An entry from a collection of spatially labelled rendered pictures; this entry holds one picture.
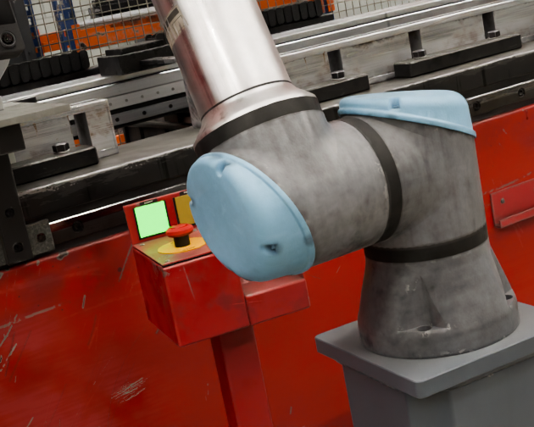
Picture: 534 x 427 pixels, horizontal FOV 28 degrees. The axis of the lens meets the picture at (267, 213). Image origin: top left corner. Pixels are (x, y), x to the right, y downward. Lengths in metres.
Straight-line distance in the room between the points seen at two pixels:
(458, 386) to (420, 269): 0.11
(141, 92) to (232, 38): 1.25
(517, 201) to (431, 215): 1.27
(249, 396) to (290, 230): 0.75
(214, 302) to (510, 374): 0.58
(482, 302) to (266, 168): 0.24
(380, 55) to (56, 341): 0.86
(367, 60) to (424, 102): 1.19
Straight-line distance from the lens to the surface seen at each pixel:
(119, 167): 1.71
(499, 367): 0.97
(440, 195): 0.94
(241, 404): 1.57
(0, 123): 1.51
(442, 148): 0.93
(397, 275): 0.96
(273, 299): 1.49
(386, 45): 2.14
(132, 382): 1.78
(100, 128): 1.83
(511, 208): 2.20
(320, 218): 0.86
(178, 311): 1.44
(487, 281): 0.98
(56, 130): 1.80
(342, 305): 1.96
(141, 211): 1.56
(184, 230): 1.48
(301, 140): 0.87
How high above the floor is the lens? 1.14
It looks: 13 degrees down
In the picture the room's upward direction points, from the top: 11 degrees counter-clockwise
